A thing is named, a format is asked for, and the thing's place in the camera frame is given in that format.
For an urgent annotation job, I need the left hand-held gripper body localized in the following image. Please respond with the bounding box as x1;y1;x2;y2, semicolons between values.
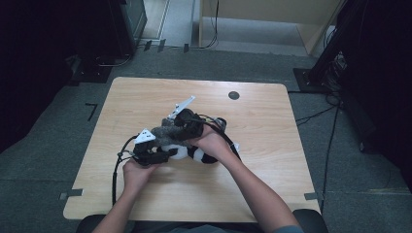
132;128;163;168

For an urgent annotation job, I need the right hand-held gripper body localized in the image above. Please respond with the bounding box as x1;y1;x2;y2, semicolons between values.
167;95;206;141

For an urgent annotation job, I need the person's left hand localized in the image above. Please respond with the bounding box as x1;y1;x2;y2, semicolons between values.
121;158;159;194

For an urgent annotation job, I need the person's right hand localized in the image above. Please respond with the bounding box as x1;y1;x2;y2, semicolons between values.
188;124;241;163

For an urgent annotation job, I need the black floor tape mark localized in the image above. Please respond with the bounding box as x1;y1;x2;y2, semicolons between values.
85;102;99;121

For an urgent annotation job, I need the person's dark clothing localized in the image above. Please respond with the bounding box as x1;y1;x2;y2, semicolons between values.
132;220;305;233

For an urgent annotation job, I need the grey floor tape strip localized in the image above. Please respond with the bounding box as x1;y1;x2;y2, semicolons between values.
58;188;85;201

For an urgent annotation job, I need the black stand base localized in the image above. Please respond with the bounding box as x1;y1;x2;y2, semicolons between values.
69;54;113;85

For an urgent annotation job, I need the wooden cabinet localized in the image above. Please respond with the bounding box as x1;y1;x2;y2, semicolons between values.
197;0;344;56

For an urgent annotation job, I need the black metal stand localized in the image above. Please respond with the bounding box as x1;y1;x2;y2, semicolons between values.
292;0;358;95

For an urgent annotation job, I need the right hand-held gripper cable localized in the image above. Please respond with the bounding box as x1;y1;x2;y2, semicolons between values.
197;113;242;161

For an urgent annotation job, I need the hand-held gripper cable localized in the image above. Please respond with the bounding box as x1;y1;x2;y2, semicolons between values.
111;135;139;207
197;113;242;161

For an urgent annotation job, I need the left hand-held gripper cable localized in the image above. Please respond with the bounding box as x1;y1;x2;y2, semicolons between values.
111;135;139;207

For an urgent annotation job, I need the curved black floor cable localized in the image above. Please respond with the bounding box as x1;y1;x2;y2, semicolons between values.
96;52;134;68

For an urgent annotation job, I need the hanging black cable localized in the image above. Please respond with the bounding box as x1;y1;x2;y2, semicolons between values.
200;0;220;50

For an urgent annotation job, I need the short black floor cable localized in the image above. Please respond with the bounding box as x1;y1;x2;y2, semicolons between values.
295;105;338;126

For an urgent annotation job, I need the long black floor cable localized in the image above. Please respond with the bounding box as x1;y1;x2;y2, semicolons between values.
320;103;341;215

